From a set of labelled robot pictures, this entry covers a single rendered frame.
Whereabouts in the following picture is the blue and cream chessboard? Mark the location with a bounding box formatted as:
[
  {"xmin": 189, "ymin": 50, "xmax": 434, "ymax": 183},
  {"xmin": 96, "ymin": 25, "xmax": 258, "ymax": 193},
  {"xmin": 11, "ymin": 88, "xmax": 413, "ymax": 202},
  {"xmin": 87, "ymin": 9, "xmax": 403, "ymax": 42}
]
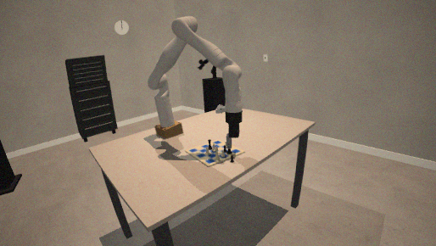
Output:
[{"xmin": 185, "ymin": 140, "xmax": 245, "ymax": 167}]

